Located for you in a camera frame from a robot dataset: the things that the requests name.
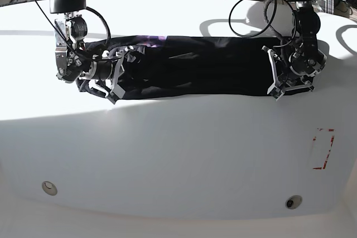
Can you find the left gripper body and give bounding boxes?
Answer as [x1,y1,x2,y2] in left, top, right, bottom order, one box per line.
[282,66,313,86]

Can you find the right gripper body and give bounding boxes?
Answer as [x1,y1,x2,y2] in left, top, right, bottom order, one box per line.
[93,60,117,80]

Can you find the black t-shirt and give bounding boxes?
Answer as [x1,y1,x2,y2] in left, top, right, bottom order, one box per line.
[75,34,316,101]

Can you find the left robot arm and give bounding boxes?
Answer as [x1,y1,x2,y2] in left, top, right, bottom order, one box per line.
[262,0,326,100]

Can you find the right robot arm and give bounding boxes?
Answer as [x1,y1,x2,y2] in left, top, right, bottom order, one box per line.
[50,0,127,104]

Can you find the red tape rectangle marking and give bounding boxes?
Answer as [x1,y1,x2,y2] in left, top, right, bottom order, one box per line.
[310,128,335,170]

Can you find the left round table grommet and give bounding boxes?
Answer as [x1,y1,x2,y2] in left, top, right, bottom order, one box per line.
[41,181,57,196]

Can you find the round table grommet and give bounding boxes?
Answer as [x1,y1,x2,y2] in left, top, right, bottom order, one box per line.
[285,195,302,210]
[41,181,57,196]

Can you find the right round table grommet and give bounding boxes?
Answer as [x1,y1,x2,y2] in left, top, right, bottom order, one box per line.
[285,195,302,210]

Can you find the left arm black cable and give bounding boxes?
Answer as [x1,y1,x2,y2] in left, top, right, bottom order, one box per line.
[228,0,299,52]

